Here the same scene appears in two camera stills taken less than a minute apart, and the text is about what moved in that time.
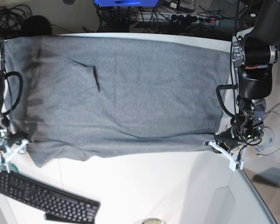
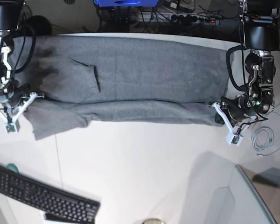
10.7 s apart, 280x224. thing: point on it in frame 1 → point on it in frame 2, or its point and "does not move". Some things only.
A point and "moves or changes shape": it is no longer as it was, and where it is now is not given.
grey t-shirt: x=86 y=95 moves or changes shape
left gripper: x=10 y=139 → x=16 y=93
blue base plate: x=126 y=3 does not move
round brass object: x=153 y=220 does not move
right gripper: x=228 y=139 → x=234 y=109
